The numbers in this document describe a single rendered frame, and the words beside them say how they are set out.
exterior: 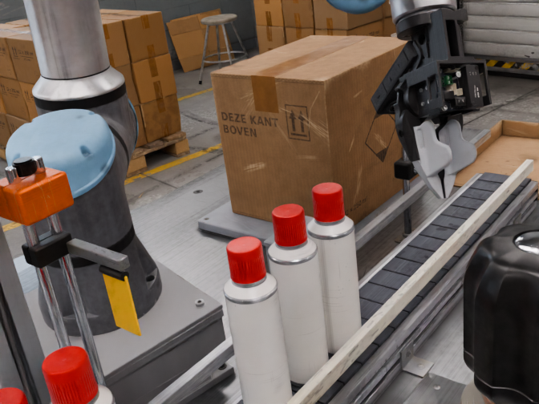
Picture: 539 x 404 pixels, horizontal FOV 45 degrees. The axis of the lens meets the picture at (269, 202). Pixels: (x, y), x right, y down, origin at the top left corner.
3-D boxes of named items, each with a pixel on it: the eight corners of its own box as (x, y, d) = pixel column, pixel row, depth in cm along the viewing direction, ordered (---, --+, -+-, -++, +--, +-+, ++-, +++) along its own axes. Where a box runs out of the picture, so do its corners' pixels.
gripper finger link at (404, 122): (408, 161, 75) (398, 86, 76) (400, 163, 77) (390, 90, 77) (440, 158, 77) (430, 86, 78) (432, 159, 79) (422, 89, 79)
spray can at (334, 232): (348, 363, 74) (334, 201, 65) (310, 349, 77) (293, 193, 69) (371, 339, 77) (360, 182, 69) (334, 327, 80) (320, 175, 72)
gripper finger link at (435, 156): (447, 197, 72) (436, 115, 72) (415, 202, 77) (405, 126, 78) (469, 194, 73) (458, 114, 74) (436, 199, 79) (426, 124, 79)
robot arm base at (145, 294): (74, 354, 73) (50, 284, 68) (23, 300, 84) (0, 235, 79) (184, 292, 81) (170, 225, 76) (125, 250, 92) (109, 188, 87)
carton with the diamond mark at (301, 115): (338, 240, 107) (323, 80, 96) (231, 213, 122) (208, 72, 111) (422, 174, 128) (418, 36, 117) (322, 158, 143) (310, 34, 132)
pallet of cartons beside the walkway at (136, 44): (192, 152, 419) (167, 10, 382) (76, 198, 370) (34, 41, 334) (101, 125, 503) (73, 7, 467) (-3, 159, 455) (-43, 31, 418)
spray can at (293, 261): (313, 393, 70) (293, 225, 62) (275, 377, 73) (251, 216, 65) (338, 366, 73) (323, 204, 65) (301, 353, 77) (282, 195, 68)
